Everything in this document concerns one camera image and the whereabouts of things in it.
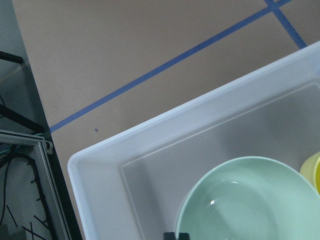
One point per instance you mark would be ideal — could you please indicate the translucent white plastic box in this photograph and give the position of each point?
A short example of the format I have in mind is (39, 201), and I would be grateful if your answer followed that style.
(131, 186)

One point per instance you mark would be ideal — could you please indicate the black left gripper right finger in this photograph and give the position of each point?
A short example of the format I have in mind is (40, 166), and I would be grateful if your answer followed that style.
(183, 236)

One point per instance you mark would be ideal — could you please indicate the yellow plastic cup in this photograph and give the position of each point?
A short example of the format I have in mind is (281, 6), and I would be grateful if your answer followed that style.
(310, 169)

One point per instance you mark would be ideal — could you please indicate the aluminium table frame rail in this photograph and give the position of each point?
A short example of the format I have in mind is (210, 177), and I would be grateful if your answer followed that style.
(30, 206)

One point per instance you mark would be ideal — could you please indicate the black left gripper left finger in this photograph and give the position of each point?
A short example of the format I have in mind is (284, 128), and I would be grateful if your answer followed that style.
(169, 236)

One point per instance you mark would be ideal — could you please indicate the pale green bowl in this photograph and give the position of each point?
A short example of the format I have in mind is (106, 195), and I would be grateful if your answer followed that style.
(250, 198)

